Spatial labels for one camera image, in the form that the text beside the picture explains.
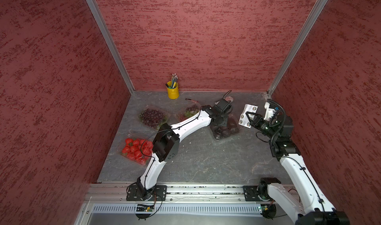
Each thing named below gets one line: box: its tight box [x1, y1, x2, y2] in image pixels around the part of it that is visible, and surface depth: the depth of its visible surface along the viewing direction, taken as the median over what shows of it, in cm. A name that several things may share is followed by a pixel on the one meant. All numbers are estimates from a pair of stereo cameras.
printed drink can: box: [223, 96, 235, 104], surface depth 116 cm
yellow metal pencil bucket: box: [166, 80, 180, 100], surface depth 115 cm
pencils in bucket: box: [165, 72, 179, 89], surface depth 112 cm
